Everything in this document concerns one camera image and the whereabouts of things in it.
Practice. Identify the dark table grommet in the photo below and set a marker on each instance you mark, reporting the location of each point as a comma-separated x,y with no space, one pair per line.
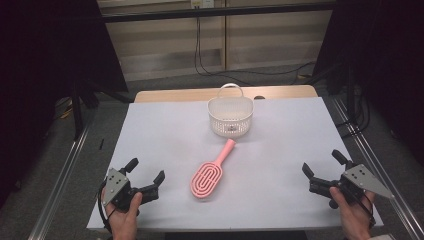
259,97

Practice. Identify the white wall socket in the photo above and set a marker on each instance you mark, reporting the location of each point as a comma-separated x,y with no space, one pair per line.
202,3

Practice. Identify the metal floor rail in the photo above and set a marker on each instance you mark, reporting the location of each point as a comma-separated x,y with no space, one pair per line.
376,156
60,180

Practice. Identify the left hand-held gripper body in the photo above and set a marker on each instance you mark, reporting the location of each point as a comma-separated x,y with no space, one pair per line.
116,186

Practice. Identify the person's right hand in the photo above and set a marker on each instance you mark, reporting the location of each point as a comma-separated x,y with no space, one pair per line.
354,218

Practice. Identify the white table cover sheet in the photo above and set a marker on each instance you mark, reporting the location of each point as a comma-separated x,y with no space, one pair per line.
160,133

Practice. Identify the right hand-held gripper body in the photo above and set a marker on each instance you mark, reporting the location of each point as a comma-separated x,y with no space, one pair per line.
358,181

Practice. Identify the black curtain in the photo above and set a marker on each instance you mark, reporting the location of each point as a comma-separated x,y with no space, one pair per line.
43,83
390,66

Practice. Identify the person's left hand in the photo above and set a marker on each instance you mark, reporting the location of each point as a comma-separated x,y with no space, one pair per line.
124,220

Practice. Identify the pink hairbrush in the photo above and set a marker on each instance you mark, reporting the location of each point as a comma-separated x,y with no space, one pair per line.
208,176

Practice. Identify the black metal stand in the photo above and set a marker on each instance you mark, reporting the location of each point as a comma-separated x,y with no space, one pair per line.
77,110

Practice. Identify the white perforated plastic basket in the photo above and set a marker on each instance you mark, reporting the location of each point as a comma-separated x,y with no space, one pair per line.
230,115

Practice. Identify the small black strip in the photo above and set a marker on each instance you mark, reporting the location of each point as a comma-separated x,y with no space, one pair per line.
101,144

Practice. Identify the black horizontal bar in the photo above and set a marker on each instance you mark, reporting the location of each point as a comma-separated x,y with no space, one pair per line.
213,13

